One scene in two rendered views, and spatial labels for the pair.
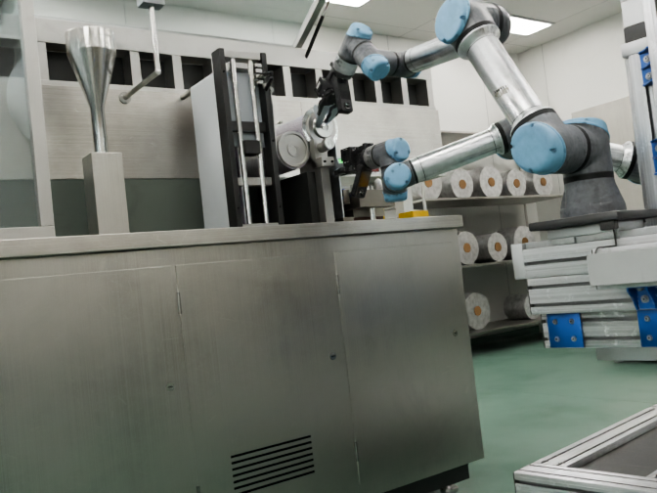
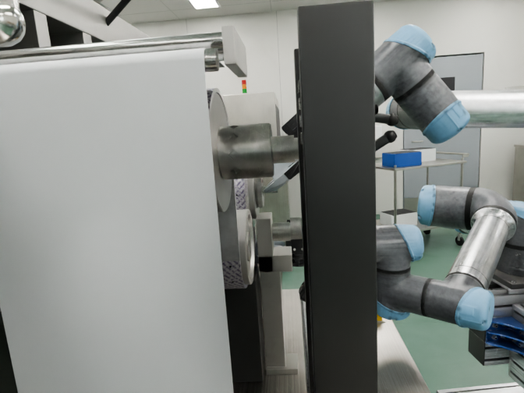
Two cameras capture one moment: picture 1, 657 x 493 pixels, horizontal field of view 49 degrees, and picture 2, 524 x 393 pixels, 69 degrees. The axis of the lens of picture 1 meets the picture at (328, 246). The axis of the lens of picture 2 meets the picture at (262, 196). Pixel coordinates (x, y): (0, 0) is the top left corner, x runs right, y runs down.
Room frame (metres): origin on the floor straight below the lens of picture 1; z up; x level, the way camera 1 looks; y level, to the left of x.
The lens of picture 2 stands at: (1.93, 0.51, 1.36)
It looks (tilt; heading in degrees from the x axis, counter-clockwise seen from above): 11 degrees down; 310
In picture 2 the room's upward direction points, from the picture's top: 4 degrees counter-clockwise
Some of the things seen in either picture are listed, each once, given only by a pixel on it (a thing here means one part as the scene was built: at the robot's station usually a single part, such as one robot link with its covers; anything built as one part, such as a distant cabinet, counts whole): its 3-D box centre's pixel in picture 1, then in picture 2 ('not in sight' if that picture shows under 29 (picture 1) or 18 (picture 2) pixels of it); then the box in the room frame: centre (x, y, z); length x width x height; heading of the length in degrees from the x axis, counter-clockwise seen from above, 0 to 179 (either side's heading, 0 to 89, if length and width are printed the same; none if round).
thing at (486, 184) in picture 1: (485, 240); not in sight; (6.20, -1.36, 0.92); 1.83 x 0.53 x 1.85; 126
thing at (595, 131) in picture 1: (583, 148); not in sight; (1.72, -0.64, 0.98); 0.13 x 0.12 x 0.14; 126
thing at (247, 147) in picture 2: not in sight; (247, 151); (2.24, 0.17, 1.33); 0.06 x 0.06 x 0.06; 36
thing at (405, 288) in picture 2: (394, 183); (398, 291); (2.20, -0.23, 1.01); 0.11 x 0.08 x 0.11; 178
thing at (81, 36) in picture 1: (90, 44); not in sight; (2.07, 0.63, 1.50); 0.14 x 0.14 x 0.06
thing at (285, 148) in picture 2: not in sight; (297, 148); (2.19, 0.14, 1.33); 0.06 x 0.03 x 0.03; 36
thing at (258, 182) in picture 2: (322, 127); (257, 188); (2.39, -0.02, 1.25); 0.07 x 0.02 x 0.07; 126
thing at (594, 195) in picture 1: (591, 196); not in sight; (1.72, -0.64, 0.87); 0.15 x 0.15 x 0.10
